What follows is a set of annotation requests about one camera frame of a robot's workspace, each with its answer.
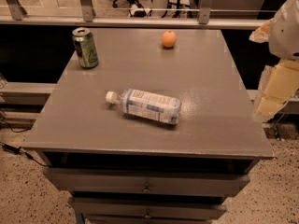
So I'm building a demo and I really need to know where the metal guard railing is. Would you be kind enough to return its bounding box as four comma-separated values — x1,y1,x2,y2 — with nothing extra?
0,0,264,30

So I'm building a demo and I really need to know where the grey drawer cabinet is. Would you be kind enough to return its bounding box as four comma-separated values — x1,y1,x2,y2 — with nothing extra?
25,29,273,224

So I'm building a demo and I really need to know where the blue label plastic bottle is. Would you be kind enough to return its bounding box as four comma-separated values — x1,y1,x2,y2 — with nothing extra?
106,89,181,125

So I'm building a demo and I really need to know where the top grey drawer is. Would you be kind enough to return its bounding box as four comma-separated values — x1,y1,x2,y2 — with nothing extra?
44,168,249,197

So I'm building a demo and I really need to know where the grey drawer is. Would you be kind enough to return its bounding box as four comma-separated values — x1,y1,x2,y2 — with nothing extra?
68,198,226,220
44,168,249,197

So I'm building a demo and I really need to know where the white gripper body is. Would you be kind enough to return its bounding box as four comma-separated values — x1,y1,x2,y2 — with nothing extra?
269,0,299,61

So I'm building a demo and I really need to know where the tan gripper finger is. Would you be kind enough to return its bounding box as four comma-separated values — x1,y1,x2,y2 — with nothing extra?
249,20,272,43
253,60,299,122

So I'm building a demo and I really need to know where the black floor cable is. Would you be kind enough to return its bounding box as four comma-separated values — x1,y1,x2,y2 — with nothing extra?
0,117,48,167

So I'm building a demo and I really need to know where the green soda can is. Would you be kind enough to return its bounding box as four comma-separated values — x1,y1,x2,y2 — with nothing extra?
72,27,98,68

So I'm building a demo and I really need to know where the lower grey drawer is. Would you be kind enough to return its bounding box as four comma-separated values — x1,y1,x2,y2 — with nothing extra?
68,198,226,220

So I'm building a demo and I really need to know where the orange fruit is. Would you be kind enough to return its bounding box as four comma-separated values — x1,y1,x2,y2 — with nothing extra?
162,31,177,48

